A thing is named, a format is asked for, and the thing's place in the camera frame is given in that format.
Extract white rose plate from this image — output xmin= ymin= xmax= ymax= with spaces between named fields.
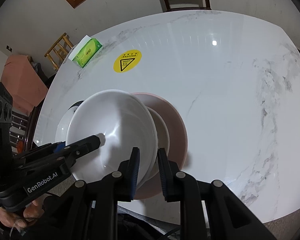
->
xmin=55 ymin=106 xmax=78 ymax=142

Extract large pink bowl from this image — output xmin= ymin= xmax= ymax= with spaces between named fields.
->
xmin=133 ymin=93 xmax=188 ymax=200

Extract white Dog bowl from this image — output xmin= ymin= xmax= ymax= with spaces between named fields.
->
xmin=138 ymin=107 xmax=170 ymax=189

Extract white Rabbit bowl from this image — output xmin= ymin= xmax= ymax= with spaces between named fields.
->
xmin=65 ymin=89 xmax=158 ymax=187

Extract large blue floral plate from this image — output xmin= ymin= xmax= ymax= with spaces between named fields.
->
xmin=69 ymin=100 xmax=84 ymax=109

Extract left hand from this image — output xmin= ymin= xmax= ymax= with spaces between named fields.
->
xmin=0 ymin=197 xmax=44 ymax=229

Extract pink cloth cover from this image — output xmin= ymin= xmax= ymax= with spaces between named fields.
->
xmin=1 ymin=55 xmax=48 ymax=116

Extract bamboo chair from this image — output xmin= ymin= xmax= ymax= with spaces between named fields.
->
xmin=44 ymin=33 xmax=74 ymax=72

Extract yellow warning sticker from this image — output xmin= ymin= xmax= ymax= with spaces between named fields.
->
xmin=113 ymin=49 xmax=142 ymax=73

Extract green tissue box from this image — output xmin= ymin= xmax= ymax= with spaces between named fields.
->
xmin=68 ymin=35 xmax=103 ymax=68

